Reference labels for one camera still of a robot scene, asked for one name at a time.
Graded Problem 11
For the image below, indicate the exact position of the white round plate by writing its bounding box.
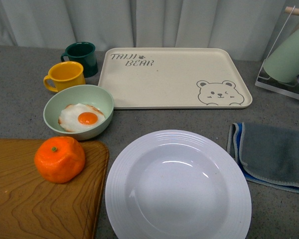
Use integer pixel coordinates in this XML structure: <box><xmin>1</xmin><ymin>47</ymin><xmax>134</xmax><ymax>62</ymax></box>
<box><xmin>105</xmin><ymin>130</ymin><xmax>252</xmax><ymax>239</ymax></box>

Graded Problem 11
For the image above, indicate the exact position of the orange mandarin fruit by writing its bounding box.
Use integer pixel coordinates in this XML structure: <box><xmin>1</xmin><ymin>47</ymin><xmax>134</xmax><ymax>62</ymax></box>
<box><xmin>34</xmin><ymin>136</ymin><xmax>86</xmax><ymax>183</ymax></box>

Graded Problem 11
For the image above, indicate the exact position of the beige bear serving tray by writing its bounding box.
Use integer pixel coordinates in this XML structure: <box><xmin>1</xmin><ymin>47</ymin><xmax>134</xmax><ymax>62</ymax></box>
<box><xmin>98</xmin><ymin>48</ymin><xmax>253</xmax><ymax>109</ymax></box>

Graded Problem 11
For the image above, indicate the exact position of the light green bowl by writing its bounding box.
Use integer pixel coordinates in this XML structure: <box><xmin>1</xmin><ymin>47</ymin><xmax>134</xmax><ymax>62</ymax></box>
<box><xmin>43</xmin><ymin>85</ymin><xmax>114</xmax><ymax>141</ymax></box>

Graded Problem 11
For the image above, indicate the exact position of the fake fried egg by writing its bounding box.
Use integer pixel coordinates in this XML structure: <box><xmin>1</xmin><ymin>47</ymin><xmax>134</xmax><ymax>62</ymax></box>
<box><xmin>58</xmin><ymin>103</ymin><xmax>106</xmax><ymax>132</ymax></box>

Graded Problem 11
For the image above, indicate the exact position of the yellow mug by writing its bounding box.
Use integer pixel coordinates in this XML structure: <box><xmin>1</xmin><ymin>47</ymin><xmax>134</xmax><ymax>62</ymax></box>
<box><xmin>43</xmin><ymin>61</ymin><xmax>86</xmax><ymax>93</ymax></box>

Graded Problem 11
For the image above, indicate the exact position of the dark green mug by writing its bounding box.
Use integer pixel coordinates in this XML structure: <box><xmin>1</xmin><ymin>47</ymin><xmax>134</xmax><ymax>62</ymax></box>
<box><xmin>60</xmin><ymin>42</ymin><xmax>98</xmax><ymax>78</ymax></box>

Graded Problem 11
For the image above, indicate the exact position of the grey blue folded cloth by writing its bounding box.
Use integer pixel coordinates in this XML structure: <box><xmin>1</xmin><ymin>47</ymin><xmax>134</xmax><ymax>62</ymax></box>
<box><xmin>226</xmin><ymin>122</ymin><xmax>299</xmax><ymax>193</ymax></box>

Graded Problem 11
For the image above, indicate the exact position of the white curtain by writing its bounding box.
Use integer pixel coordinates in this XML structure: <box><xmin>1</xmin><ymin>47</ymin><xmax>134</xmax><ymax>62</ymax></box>
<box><xmin>0</xmin><ymin>0</ymin><xmax>299</xmax><ymax>61</ymax></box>

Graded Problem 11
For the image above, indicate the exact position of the light green tumbler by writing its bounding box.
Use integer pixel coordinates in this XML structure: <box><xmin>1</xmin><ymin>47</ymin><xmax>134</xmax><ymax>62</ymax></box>
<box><xmin>263</xmin><ymin>29</ymin><xmax>299</xmax><ymax>83</ymax></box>

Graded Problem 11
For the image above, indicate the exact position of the clear acrylic cup rack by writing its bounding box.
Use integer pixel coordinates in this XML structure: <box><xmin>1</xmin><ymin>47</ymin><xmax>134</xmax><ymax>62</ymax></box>
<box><xmin>255</xmin><ymin>6</ymin><xmax>299</xmax><ymax>100</ymax></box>

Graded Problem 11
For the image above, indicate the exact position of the wooden cutting board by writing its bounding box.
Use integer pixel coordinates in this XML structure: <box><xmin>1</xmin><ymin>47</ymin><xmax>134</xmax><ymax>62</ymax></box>
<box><xmin>0</xmin><ymin>139</ymin><xmax>109</xmax><ymax>239</ymax></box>

